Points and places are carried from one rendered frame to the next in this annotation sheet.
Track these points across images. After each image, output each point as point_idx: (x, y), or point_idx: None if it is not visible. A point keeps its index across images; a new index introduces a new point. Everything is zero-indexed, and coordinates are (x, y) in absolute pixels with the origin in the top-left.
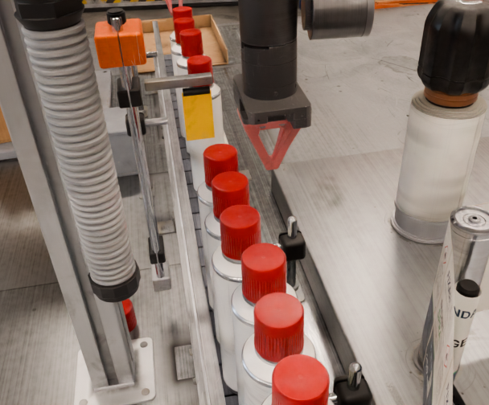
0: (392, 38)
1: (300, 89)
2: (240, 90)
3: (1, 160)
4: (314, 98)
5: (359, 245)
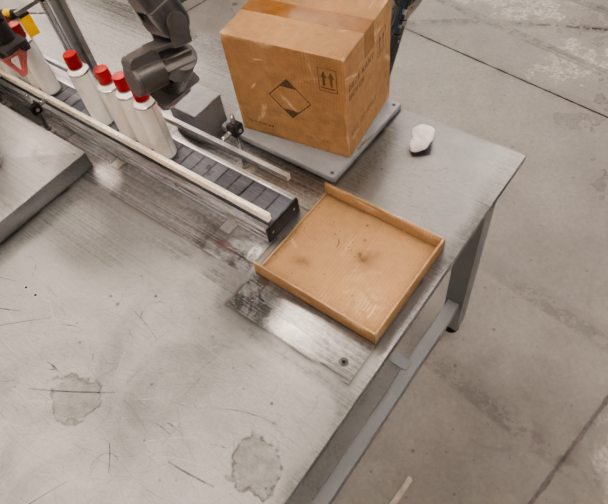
0: (113, 480)
1: None
2: (15, 33)
3: None
4: (127, 270)
5: (12, 137)
